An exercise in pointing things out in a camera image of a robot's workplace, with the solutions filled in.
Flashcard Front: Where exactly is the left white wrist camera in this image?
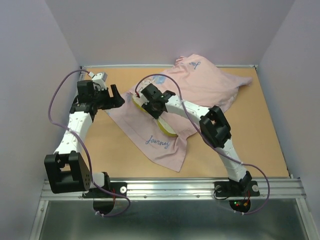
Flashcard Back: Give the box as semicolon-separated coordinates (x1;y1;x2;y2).
88;71;108;90

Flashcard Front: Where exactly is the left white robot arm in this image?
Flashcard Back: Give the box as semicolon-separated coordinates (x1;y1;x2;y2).
44;80;125;197

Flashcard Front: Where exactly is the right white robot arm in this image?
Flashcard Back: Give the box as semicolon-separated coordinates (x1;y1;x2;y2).
135;83;252;195

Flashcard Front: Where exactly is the pink cartoon pillowcase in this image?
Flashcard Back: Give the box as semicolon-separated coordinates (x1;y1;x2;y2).
107;54;253;172

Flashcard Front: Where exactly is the cream yellow pillow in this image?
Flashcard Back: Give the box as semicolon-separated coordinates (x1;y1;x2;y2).
132;93;178;137

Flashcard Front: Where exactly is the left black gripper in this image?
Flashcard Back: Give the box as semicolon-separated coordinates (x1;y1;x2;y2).
92;84;125;110

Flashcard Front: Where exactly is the aluminium front rail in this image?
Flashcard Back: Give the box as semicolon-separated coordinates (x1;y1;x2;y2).
40;178;306;201

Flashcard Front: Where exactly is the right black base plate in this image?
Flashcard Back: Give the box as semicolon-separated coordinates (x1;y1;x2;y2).
213;180;260;198

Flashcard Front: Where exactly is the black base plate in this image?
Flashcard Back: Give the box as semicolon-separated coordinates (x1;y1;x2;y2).
213;180;260;198
81;181;128;199

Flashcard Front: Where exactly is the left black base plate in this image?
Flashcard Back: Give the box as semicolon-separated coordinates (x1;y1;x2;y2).
81;181;128;199

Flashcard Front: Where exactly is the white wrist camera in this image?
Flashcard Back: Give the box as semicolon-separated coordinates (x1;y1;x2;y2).
134;92;149;107
88;71;108;90

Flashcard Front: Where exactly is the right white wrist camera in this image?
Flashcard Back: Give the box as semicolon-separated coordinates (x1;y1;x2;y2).
134;92;149;107

